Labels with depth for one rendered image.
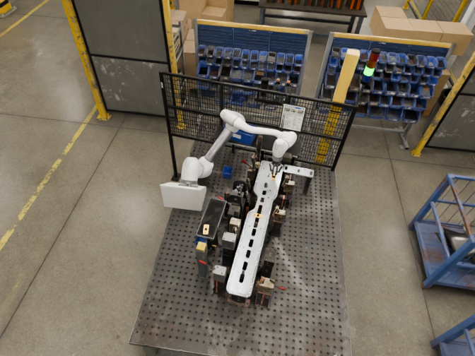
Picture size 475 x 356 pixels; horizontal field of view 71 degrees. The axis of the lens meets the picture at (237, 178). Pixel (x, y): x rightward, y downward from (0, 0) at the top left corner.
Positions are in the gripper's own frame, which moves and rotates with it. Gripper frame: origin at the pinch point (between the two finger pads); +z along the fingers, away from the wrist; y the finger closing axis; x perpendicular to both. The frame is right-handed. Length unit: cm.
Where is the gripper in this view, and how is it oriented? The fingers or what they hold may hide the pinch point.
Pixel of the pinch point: (274, 174)
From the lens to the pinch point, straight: 311.1
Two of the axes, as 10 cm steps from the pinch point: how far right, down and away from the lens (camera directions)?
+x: -2.5, 7.2, -6.5
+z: -0.4, 6.6, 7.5
